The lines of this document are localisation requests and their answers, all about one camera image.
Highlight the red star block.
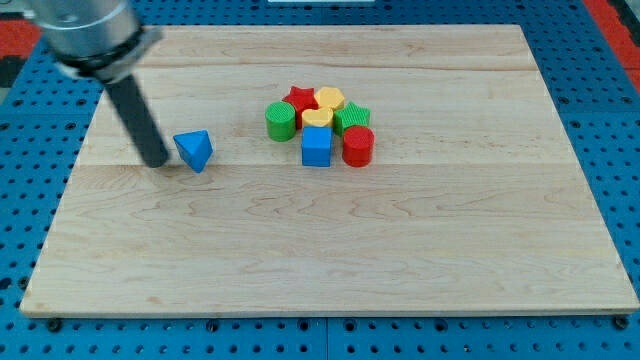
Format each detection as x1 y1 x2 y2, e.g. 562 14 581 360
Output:
282 86 319 129

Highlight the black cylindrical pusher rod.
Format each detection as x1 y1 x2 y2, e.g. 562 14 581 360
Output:
105 75 169 168

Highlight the light wooden board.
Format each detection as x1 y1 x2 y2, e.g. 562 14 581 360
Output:
21 25 639 318

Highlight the green cylinder block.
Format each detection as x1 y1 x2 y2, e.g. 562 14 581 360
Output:
265 101 296 142

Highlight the red cylinder block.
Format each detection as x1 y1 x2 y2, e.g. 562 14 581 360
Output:
342 126 375 167

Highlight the green star block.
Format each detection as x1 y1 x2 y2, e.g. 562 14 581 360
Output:
333 102 371 136

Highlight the yellow hexagon block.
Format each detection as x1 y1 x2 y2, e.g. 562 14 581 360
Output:
314 87 345 110

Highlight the blue cube block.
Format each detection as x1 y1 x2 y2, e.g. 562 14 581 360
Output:
301 126 332 167

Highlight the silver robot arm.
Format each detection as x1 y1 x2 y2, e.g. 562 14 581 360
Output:
24 0 169 168

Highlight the blue triangle block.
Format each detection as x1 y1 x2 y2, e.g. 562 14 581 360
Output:
173 130 214 173

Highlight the yellow heart block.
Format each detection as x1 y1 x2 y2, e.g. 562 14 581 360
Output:
301 107 334 128

